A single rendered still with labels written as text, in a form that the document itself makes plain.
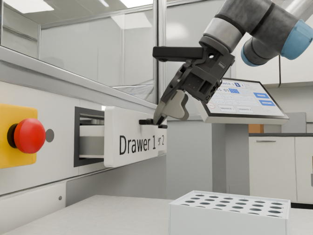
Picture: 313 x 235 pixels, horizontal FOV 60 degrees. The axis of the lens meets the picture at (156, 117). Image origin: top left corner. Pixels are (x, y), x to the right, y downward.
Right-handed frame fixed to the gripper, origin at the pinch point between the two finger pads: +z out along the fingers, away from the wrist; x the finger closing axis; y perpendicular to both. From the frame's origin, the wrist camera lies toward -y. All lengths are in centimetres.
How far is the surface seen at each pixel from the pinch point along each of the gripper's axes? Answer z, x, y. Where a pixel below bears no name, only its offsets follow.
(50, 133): 9.6, -21.5, -7.5
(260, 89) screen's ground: -36, 107, 13
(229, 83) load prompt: -28, 94, -2
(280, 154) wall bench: -16, 289, 70
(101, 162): 15.0, -4.0, -3.9
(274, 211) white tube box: -1.9, -26.2, 24.1
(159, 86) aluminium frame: -6, 47, -19
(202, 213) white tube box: 2.4, -28.7, 18.1
